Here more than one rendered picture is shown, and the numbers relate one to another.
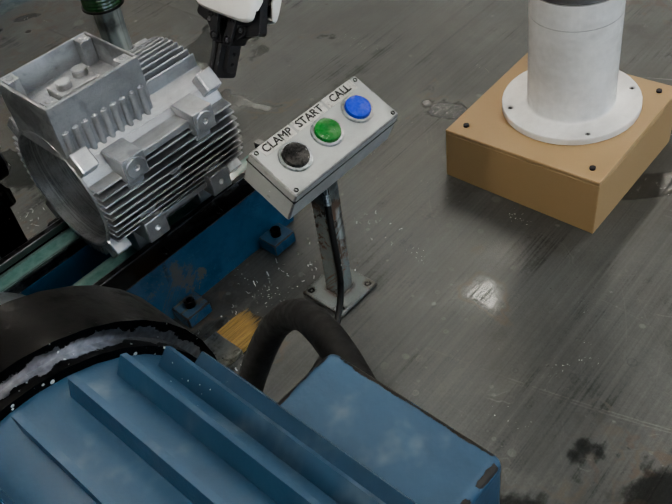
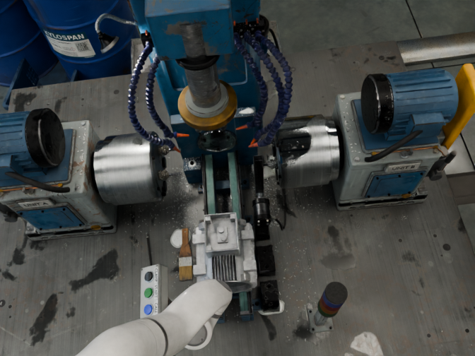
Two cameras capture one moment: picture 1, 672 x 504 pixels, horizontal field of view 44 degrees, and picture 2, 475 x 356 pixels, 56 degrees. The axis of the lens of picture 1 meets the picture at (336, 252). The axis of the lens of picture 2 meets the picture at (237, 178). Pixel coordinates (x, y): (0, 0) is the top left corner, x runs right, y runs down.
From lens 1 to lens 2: 145 cm
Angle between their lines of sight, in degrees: 67
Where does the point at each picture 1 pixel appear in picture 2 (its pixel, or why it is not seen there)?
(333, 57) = not seen: outside the picture
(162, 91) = (210, 264)
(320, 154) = (145, 285)
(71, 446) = (15, 127)
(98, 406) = (14, 130)
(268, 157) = (153, 268)
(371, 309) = not seen: hidden behind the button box
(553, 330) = not seen: hidden behind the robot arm
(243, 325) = (186, 273)
